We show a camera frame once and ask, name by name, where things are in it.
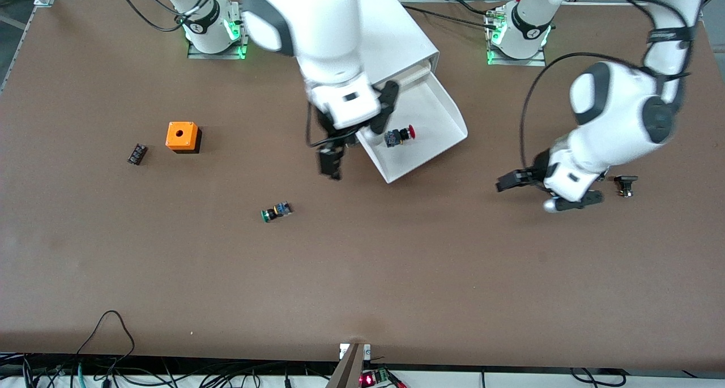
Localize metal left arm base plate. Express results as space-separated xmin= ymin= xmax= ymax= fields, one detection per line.
xmin=486 ymin=6 xmax=547 ymax=67

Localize black looped cable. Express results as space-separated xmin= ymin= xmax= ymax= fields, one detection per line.
xmin=75 ymin=310 xmax=137 ymax=357

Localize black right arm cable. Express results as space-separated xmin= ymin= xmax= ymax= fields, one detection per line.
xmin=116 ymin=0 xmax=355 ymax=149

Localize green push button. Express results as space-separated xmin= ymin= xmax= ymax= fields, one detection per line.
xmin=261 ymin=201 xmax=293 ymax=223

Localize wooden camera post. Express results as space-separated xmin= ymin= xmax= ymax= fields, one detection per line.
xmin=326 ymin=343 xmax=372 ymax=388

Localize black cable to arm base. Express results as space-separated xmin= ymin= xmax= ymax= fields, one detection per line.
xmin=401 ymin=3 xmax=502 ymax=26

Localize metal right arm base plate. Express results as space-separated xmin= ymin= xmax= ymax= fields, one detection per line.
xmin=187 ymin=0 xmax=253 ymax=60

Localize white pull-out drawer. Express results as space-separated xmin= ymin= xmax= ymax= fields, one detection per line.
xmin=356 ymin=71 xmax=469 ymax=184

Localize black switch part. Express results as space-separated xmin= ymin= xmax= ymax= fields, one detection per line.
xmin=614 ymin=174 xmax=639 ymax=198

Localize orange button enclosure box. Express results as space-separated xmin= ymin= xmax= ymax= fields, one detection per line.
xmin=165 ymin=121 xmax=202 ymax=154

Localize circuit board with red light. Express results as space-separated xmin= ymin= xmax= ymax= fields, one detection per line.
xmin=360 ymin=368 xmax=391 ymax=387

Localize red push button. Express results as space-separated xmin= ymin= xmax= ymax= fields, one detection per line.
xmin=384 ymin=125 xmax=416 ymax=148

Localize tangled black cable bundle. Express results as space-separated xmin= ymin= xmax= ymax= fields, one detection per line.
xmin=0 ymin=353 xmax=340 ymax=388

